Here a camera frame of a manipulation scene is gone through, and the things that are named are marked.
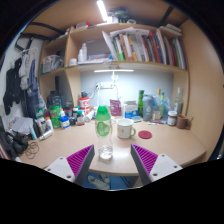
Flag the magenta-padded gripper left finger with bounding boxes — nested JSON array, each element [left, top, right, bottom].
[[44, 144, 96, 187]]

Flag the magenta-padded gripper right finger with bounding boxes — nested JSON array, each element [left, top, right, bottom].
[[130, 143, 184, 187]]

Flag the clear green-capped water bottle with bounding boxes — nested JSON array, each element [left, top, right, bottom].
[[94, 105, 114, 160]]

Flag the flat round red coaster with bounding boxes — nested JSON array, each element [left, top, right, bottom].
[[137, 130, 153, 140]]

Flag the white spray bottle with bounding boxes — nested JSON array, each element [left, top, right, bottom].
[[38, 129, 54, 141]]

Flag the grey slipper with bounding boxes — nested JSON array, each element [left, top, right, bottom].
[[87, 173, 111, 191]]

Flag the white bottle with blue cap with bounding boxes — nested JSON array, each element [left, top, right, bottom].
[[59, 109, 71, 130]]

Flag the brown jar with white lid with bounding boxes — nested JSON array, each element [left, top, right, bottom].
[[167, 110, 178, 127]]

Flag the brown mug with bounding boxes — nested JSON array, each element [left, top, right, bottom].
[[175, 114, 194, 130]]

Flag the white mug with green rim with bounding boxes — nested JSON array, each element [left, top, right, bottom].
[[116, 118, 137, 140]]

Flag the small dark brown jar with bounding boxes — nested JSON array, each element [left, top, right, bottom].
[[76, 110, 86, 126]]

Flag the green plastic container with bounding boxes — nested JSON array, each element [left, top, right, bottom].
[[48, 105, 62, 129]]

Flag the black bag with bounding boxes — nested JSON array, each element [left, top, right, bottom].
[[0, 129, 29, 161]]

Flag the white tube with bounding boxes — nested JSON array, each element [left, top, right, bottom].
[[83, 109, 96, 123]]

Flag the blue clear plastic bag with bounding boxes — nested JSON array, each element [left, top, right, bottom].
[[161, 96, 175, 118]]

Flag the thin bottle with green cap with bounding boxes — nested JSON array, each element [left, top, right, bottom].
[[159, 92, 166, 118]]

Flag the blue and white box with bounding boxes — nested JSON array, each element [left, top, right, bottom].
[[123, 100, 139, 119]]

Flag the tall clear glass bottle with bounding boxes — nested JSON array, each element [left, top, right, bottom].
[[173, 87, 184, 116]]

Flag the dark green glass bottle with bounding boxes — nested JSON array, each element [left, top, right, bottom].
[[137, 89, 145, 118]]

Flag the black jug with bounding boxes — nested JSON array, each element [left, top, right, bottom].
[[46, 90, 63, 109]]

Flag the magenta carton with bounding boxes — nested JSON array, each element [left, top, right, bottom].
[[109, 98, 122, 117]]

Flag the hanging dark clothes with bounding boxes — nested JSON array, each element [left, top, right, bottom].
[[2, 46, 46, 119]]

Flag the white power strip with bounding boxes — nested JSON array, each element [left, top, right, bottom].
[[96, 81, 116, 90]]

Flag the white under-shelf light bar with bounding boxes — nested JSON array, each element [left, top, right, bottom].
[[93, 68, 135, 73]]

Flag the white ceiling light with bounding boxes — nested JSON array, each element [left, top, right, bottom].
[[96, 0, 109, 23]]

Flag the black coiled cable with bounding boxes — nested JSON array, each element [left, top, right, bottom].
[[25, 141, 40, 159]]

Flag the white cable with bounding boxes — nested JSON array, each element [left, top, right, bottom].
[[88, 83, 101, 108]]

